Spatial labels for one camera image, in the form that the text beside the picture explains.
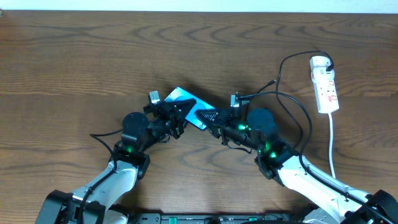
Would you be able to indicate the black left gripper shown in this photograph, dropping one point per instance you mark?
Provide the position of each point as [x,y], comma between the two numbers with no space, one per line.
[168,117]

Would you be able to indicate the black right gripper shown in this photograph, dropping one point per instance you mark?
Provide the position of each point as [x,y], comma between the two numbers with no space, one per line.
[221,123]

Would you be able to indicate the blue Galaxy smartphone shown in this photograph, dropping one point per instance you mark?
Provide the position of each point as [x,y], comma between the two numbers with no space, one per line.
[179,94]

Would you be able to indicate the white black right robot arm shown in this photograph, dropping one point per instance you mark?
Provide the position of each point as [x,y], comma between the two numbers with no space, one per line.
[278,160]

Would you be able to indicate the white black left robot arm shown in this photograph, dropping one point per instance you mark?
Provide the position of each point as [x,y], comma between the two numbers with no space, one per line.
[128,163]

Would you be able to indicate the white USB charger plug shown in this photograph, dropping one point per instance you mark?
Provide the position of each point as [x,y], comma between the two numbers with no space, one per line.
[321,61]

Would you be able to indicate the white power strip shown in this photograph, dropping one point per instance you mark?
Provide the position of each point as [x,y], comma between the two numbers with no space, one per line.
[325,90]

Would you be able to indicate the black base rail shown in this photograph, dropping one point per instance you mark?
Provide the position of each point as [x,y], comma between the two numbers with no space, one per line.
[157,218]

